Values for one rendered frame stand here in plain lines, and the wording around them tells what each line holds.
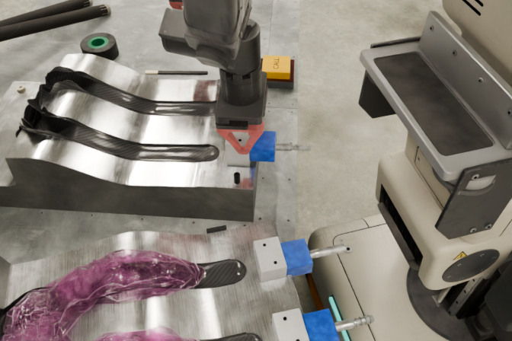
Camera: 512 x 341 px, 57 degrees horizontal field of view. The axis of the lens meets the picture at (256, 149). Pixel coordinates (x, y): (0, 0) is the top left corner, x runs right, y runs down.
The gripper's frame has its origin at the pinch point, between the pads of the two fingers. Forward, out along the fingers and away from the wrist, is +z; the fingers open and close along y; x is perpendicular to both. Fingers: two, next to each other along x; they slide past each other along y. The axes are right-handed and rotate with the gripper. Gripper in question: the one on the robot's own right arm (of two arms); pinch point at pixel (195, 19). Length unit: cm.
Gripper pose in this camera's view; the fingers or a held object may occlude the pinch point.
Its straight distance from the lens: 95.9
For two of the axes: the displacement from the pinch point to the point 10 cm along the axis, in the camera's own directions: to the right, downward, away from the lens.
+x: 9.9, 0.6, -0.8
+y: -1.0, 7.4, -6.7
